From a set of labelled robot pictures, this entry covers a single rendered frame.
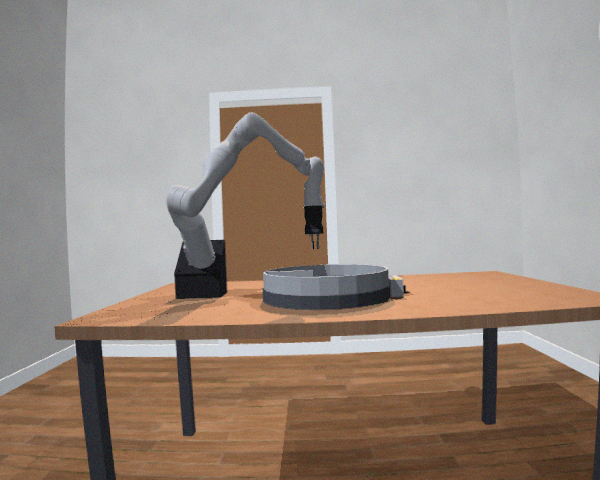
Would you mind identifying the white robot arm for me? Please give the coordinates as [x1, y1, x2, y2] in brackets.
[166, 113, 324, 269]

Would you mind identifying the grey round turntable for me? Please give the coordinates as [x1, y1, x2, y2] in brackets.
[263, 264, 409, 310]

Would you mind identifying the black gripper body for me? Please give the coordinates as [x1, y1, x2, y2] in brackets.
[304, 194, 325, 234]

